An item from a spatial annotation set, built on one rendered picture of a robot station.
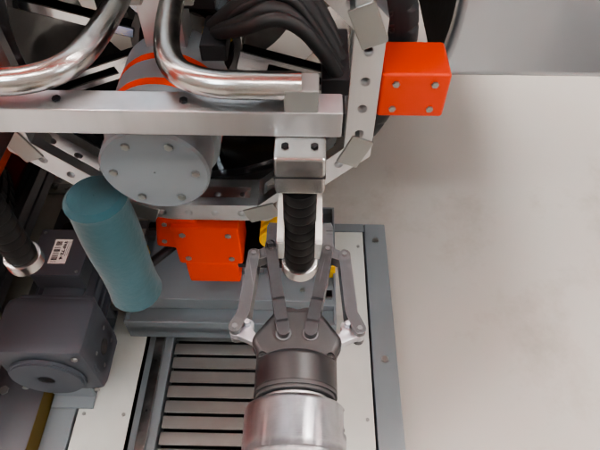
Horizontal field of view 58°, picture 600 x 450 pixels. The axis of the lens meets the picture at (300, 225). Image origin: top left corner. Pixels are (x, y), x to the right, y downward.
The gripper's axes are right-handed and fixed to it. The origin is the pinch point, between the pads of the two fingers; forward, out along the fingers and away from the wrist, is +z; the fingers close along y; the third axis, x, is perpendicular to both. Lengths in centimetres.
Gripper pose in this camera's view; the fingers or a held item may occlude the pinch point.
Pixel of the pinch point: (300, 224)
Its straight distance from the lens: 61.0
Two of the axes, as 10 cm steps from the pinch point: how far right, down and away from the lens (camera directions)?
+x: 0.0, -6.2, -7.9
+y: 10.0, 0.2, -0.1
